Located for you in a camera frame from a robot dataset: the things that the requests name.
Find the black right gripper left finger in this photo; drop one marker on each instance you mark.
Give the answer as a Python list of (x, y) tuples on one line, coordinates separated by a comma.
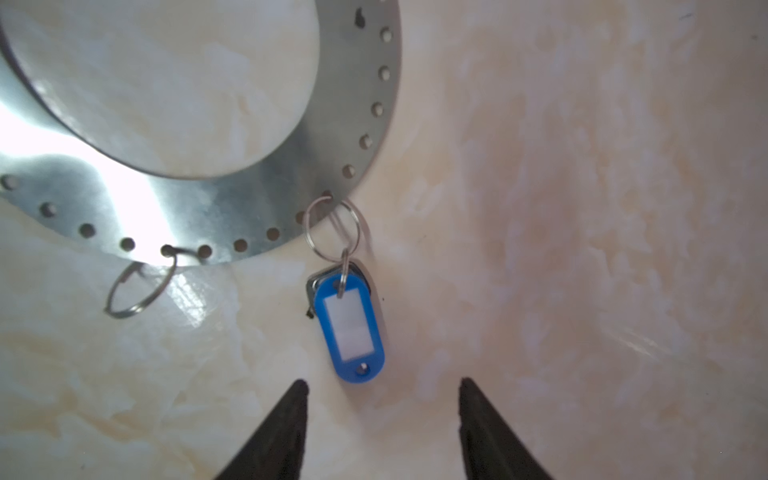
[(276, 449)]

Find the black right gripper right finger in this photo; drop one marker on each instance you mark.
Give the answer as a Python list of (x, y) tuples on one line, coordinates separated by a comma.
[(490, 448)]

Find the blue key tag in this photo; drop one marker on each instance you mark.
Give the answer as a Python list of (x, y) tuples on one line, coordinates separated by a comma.
[(350, 328)]

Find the split ring gripped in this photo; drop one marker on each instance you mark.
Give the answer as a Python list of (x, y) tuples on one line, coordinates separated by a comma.
[(332, 218)]

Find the silver key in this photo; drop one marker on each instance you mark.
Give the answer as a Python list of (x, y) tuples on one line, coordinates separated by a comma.
[(315, 280)]

